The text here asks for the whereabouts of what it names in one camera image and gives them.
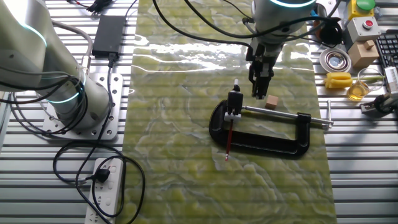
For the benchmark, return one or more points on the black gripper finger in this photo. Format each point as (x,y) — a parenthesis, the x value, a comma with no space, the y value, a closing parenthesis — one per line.
(264,85)
(254,76)

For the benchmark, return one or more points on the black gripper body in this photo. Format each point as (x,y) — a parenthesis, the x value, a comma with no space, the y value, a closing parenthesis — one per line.
(264,51)

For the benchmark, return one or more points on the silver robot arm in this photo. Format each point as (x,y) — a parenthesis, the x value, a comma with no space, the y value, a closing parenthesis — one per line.
(18,46)

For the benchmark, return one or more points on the red pencil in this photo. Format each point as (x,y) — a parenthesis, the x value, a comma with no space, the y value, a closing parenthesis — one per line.
(229,140)

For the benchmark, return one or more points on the small wooden cube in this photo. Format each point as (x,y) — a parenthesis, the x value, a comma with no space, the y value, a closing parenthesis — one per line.
(271,102)

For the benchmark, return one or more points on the brown round object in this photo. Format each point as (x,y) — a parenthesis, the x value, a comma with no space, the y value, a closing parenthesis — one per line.
(316,29)

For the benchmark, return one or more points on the black C-clamp with steel screw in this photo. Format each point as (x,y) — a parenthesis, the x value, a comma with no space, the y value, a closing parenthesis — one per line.
(258,144)

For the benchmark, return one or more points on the blue plastic tool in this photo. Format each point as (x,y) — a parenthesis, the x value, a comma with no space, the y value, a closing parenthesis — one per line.
(314,14)

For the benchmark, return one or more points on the yellow sponge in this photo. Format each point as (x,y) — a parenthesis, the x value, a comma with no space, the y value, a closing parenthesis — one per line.
(338,80)

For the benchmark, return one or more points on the glass beaker with yellow liquid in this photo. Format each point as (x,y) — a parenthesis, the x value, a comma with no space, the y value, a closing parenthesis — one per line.
(357,91)

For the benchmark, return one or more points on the wooden box with knob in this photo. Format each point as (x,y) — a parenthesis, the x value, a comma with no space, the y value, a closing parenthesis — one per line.
(363,55)

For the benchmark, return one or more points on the grey box with red button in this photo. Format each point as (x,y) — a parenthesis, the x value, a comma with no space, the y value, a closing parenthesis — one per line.
(362,30)

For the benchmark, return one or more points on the yellow box with green button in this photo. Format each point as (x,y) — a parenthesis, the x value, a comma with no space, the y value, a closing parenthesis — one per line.
(360,9)

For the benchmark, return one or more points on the pale green stick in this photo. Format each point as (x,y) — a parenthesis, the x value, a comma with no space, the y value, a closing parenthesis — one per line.
(373,77)

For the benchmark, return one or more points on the black keyboard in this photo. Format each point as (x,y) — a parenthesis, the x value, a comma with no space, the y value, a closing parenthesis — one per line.
(388,46)

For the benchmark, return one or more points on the green marble pattern mat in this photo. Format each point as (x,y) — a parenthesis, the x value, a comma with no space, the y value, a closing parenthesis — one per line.
(186,186)

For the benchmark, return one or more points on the silver handheld tool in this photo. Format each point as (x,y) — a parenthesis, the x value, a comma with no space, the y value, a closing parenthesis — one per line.
(391,79)

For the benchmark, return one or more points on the black power adapter brick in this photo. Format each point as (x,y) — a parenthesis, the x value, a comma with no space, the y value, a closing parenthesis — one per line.
(109,35)

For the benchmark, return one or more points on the white power strip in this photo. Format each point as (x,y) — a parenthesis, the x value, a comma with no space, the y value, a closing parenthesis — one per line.
(107,202)

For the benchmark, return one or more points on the small camera on black stand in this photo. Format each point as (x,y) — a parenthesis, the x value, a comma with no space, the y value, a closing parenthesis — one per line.
(377,106)

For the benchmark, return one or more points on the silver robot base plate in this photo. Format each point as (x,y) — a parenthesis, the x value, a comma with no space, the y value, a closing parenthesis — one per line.
(115,90)

